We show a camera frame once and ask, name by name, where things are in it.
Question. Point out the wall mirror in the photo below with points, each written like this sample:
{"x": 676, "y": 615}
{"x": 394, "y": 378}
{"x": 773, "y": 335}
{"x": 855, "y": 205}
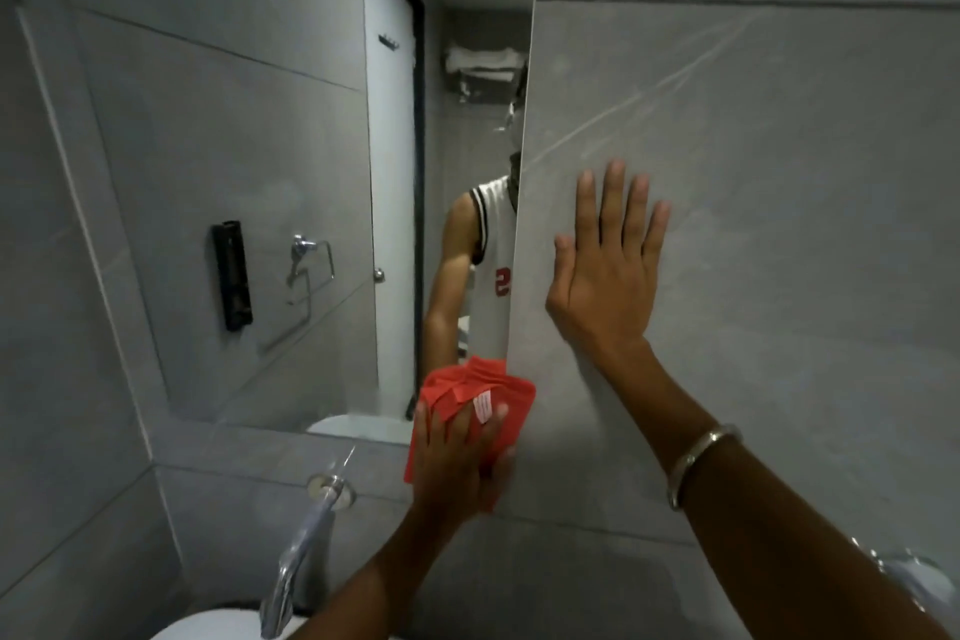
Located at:
{"x": 225, "y": 137}

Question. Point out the black wall dispenser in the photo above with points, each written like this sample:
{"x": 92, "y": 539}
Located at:
{"x": 231, "y": 276}

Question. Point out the chrome wall fixture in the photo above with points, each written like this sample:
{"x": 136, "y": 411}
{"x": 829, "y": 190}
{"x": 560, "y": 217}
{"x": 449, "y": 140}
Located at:
{"x": 919, "y": 583}

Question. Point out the person's left fingers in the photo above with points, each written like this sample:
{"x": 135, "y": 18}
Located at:
{"x": 457, "y": 426}

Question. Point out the person's left forearm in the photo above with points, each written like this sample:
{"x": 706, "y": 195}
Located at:
{"x": 375, "y": 579}

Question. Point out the red cleaning cloth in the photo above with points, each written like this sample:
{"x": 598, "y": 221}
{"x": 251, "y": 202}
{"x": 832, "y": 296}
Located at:
{"x": 472, "y": 384}

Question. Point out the person's left hand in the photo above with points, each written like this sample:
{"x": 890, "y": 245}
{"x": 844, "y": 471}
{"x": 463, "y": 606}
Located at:
{"x": 448, "y": 471}

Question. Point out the person's right hand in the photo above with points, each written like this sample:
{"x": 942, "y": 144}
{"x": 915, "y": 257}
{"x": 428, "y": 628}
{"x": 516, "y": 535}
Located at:
{"x": 604, "y": 294}

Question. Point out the white door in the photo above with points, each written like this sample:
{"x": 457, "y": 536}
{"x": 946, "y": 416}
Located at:
{"x": 390, "y": 174}

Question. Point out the white sink basin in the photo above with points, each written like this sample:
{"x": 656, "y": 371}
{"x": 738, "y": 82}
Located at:
{"x": 217, "y": 626}

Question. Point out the person's right thumb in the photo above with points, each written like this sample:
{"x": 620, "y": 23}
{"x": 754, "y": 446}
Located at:
{"x": 564, "y": 261}

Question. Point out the person's right forearm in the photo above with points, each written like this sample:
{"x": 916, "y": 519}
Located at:
{"x": 757, "y": 512}

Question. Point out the chrome faucet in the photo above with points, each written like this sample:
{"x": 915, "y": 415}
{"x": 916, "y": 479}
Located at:
{"x": 304, "y": 549}

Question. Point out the person's right little finger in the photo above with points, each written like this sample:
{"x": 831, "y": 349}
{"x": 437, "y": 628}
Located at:
{"x": 657, "y": 231}

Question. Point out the person's right middle finger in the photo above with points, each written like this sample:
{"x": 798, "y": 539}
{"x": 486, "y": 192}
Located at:
{"x": 615, "y": 204}

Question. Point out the white towels on rack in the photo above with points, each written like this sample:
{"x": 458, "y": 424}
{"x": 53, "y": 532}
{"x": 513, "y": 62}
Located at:
{"x": 484, "y": 58}

